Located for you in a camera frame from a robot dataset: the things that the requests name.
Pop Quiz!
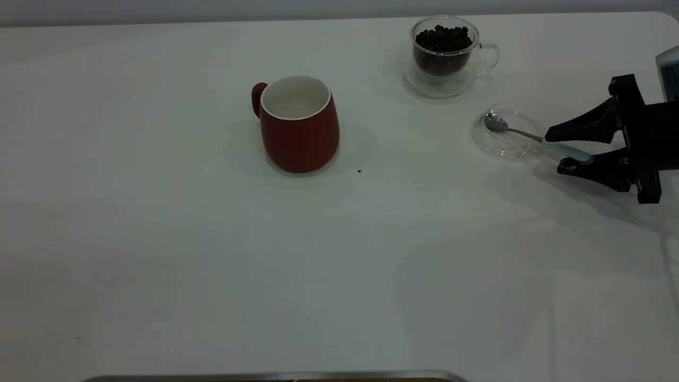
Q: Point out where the red ceramic mug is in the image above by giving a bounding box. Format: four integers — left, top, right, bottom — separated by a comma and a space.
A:
251, 75, 341, 174

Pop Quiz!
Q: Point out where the silver metal bar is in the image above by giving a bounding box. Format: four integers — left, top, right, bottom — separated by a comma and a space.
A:
80, 370, 470, 382

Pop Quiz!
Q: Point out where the spoon with pale blue handle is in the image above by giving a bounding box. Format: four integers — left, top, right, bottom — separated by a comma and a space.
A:
483, 113, 593, 163

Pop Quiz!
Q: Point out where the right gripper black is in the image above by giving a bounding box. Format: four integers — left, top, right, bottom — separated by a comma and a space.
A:
545, 74, 679, 205

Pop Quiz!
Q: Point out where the coffee beans pile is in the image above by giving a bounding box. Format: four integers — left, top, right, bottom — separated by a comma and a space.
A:
414, 25, 473, 77

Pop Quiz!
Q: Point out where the clear glass cup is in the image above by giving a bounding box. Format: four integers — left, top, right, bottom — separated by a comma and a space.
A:
404, 15, 501, 100

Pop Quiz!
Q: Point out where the clear glass saucer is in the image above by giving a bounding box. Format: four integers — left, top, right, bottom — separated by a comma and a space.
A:
472, 104, 547, 162

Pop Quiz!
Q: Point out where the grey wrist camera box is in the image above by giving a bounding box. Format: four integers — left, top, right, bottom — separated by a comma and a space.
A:
656, 46, 679, 102

